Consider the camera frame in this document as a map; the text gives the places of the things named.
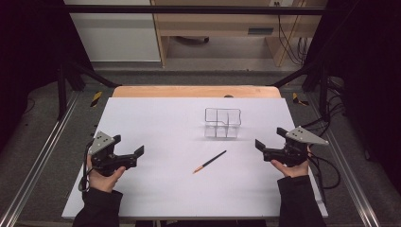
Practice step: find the black pencil with orange tip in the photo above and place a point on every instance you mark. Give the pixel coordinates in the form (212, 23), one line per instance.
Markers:
(209, 162)

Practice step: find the yellow black tape marker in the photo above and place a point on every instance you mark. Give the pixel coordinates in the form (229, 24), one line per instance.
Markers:
(298, 100)
(96, 99)

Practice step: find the aluminium floor rail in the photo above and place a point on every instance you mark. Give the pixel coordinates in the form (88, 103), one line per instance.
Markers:
(34, 167)
(350, 176)

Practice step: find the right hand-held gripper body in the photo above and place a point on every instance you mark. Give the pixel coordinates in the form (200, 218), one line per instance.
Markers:
(293, 154)

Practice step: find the wooden table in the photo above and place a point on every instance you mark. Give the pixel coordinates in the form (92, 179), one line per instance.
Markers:
(189, 91)

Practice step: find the white cabinet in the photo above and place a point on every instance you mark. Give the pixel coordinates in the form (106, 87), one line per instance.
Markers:
(116, 38)

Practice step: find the black curtain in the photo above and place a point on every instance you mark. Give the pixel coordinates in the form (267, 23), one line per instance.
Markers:
(28, 47)
(369, 63)

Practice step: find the black horizontal frame bar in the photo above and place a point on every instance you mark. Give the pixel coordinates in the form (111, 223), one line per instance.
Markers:
(189, 9)

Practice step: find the black frame stand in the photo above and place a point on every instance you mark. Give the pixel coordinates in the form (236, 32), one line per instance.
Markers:
(75, 77)
(312, 80)

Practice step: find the wooden desk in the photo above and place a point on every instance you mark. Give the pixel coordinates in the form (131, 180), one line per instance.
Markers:
(220, 22)

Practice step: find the clear acrylic organizer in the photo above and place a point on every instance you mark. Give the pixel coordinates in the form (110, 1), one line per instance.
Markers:
(222, 126)

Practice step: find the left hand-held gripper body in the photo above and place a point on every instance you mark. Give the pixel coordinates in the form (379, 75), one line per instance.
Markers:
(102, 157)

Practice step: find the person's right hand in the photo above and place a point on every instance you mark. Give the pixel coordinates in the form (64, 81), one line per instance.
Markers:
(296, 171)

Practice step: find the person's left hand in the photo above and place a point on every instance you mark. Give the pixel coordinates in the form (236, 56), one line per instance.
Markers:
(101, 183)

